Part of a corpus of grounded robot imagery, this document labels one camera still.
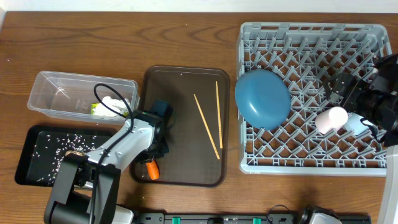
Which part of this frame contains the light blue plastic cup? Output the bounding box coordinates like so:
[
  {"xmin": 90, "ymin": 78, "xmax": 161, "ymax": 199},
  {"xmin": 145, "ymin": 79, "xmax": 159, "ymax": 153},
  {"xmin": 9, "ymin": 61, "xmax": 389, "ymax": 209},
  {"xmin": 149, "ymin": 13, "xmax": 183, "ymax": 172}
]
[{"xmin": 344, "ymin": 113, "xmax": 368, "ymax": 136}]

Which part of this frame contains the pink plastic cup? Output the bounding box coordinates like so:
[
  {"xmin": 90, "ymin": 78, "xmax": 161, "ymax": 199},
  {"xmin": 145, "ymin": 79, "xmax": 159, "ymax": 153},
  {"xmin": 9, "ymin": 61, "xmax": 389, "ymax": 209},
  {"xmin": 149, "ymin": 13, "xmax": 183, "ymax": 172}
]
[{"xmin": 315, "ymin": 106, "xmax": 348, "ymax": 134}]

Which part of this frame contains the blue plate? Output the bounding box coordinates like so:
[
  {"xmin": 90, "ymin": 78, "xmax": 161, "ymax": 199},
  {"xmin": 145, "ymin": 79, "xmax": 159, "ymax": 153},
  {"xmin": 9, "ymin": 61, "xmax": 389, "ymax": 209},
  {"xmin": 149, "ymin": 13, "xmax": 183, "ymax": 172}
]
[{"xmin": 235, "ymin": 69, "xmax": 291, "ymax": 130}]

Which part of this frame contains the wooden chopstick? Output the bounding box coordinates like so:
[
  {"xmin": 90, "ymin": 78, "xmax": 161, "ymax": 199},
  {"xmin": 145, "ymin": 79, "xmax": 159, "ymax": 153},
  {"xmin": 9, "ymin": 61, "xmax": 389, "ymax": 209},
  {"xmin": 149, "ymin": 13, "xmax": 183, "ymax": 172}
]
[
  {"xmin": 215, "ymin": 81, "xmax": 223, "ymax": 149},
  {"xmin": 193, "ymin": 94, "xmax": 220, "ymax": 160}
]

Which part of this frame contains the orange carrot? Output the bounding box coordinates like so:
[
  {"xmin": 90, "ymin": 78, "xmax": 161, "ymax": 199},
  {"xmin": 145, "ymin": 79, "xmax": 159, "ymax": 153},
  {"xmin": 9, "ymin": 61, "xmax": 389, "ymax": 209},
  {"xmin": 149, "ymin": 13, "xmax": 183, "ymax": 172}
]
[{"xmin": 146, "ymin": 160, "xmax": 160, "ymax": 180}]

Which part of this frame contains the white paper napkin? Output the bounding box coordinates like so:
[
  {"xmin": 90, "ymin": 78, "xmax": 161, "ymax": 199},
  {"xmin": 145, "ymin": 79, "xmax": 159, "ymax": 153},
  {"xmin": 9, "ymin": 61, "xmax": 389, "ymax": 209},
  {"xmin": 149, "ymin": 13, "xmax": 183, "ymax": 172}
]
[{"xmin": 93, "ymin": 96, "xmax": 129, "ymax": 117}]

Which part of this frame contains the yellow foil snack wrapper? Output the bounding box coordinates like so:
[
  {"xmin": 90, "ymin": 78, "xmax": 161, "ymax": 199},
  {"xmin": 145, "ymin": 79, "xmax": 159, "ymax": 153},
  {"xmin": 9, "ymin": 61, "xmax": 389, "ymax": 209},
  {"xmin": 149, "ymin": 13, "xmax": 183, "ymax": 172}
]
[{"xmin": 90, "ymin": 103, "xmax": 98, "ymax": 114}]

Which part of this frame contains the brown food scrap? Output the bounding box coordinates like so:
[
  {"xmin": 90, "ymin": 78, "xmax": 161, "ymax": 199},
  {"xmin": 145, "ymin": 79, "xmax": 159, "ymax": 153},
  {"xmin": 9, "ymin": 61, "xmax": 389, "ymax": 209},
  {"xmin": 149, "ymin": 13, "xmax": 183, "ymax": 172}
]
[{"xmin": 65, "ymin": 151, "xmax": 85, "ymax": 156}]

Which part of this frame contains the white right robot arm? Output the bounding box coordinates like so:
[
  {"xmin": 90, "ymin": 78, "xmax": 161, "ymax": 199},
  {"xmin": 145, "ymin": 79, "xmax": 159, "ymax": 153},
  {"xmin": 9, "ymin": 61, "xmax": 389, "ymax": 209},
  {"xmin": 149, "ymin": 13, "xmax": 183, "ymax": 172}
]
[{"xmin": 323, "ymin": 54, "xmax": 397, "ymax": 224}]

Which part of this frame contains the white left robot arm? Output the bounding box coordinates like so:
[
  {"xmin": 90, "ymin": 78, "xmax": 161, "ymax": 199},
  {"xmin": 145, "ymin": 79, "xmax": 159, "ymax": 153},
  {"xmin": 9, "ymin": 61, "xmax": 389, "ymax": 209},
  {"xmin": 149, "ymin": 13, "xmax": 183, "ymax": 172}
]
[{"xmin": 44, "ymin": 100, "xmax": 173, "ymax": 224}]

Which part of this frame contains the grey dishwasher rack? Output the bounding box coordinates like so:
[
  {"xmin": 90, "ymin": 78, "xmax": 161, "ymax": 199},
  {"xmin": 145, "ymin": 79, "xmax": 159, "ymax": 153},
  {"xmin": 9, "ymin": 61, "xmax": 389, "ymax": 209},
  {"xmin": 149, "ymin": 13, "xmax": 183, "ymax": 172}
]
[{"xmin": 236, "ymin": 22, "xmax": 392, "ymax": 177}]

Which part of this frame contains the dark brown serving tray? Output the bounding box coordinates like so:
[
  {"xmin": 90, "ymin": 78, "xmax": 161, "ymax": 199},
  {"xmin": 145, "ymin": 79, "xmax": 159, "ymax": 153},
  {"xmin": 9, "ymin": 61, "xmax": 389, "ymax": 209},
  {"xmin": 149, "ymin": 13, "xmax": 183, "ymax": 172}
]
[{"xmin": 139, "ymin": 66, "xmax": 230, "ymax": 187}]

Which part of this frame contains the clear plastic bin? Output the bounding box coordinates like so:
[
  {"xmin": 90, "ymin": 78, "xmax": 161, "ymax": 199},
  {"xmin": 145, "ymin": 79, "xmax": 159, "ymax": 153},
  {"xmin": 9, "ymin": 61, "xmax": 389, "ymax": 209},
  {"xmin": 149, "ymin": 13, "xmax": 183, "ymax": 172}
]
[{"xmin": 27, "ymin": 71, "xmax": 140, "ymax": 125}]

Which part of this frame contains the spilled white rice pile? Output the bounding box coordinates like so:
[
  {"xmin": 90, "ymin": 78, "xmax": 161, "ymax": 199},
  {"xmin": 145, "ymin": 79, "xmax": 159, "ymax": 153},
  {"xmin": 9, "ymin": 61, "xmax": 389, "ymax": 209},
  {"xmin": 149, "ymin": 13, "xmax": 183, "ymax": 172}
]
[{"xmin": 27, "ymin": 131, "xmax": 106, "ymax": 186}]

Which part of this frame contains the black plastic bin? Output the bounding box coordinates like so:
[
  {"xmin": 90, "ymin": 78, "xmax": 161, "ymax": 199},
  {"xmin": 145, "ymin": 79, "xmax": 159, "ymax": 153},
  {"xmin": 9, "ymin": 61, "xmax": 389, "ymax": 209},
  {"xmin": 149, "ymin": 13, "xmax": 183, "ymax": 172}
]
[{"xmin": 14, "ymin": 125, "xmax": 114, "ymax": 187}]

